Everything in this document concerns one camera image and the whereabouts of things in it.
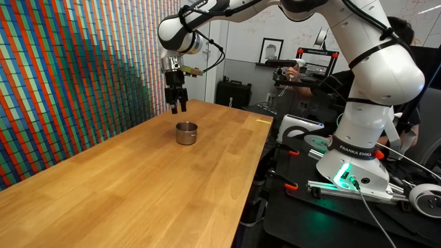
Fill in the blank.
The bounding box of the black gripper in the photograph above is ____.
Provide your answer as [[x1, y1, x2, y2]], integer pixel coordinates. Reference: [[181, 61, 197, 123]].
[[164, 69, 189, 116]]

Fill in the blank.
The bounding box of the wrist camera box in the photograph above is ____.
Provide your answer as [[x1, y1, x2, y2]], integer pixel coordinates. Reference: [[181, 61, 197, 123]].
[[181, 65, 204, 78]]

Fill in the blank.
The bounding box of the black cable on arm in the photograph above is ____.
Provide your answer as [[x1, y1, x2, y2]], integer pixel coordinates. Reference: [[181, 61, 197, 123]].
[[196, 29, 228, 75]]

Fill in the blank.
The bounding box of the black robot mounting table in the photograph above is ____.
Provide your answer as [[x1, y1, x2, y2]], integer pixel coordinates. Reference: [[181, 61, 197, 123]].
[[262, 136, 441, 248]]

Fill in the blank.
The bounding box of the white cable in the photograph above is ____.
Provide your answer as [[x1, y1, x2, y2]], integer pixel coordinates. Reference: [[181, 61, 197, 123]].
[[350, 178, 400, 248], [377, 141, 441, 184]]

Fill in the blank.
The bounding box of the framed portrait picture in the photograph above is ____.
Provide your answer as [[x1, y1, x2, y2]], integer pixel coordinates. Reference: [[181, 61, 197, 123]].
[[258, 38, 286, 67]]

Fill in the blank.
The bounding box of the white round device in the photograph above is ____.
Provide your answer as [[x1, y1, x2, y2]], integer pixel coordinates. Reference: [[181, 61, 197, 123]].
[[408, 182, 441, 221]]

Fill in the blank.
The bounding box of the black hard case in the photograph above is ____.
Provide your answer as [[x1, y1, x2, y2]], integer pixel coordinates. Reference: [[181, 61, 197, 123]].
[[214, 76, 254, 111]]

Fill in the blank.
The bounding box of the small silver metal pot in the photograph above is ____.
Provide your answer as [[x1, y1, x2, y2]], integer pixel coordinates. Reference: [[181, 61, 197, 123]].
[[175, 120, 200, 148]]

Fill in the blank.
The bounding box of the black frame with orange corners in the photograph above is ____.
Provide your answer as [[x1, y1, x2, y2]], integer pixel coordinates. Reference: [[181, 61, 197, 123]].
[[295, 46, 341, 79]]

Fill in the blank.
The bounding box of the white grey control box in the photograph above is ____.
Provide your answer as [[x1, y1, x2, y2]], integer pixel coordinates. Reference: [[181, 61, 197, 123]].
[[276, 114, 326, 145]]

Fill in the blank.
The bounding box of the silver aluminium rail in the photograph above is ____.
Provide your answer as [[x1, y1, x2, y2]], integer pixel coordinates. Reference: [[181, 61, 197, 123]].
[[306, 178, 415, 204]]

